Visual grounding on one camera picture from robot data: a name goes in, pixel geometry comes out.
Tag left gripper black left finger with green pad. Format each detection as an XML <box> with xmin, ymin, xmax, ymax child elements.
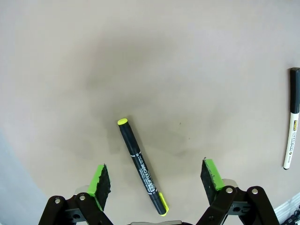
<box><xmin>38</xmin><ymin>163</ymin><xmax>113</xmax><ymax>225</ymax></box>

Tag white marker black cap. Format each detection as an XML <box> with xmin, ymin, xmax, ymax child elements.
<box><xmin>283</xmin><ymin>67</ymin><xmax>300</xmax><ymax>171</ymax></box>

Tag black highlighter yellow-green caps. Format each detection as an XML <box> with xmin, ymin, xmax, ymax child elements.
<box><xmin>117</xmin><ymin>118</ymin><xmax>169</xmax><ymax>216</ymax></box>

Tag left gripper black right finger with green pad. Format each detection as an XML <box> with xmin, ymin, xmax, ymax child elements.
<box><xmin>195</xmin><ymin>158</ymin><xmax>281</xmax><ymax>225</ymax></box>

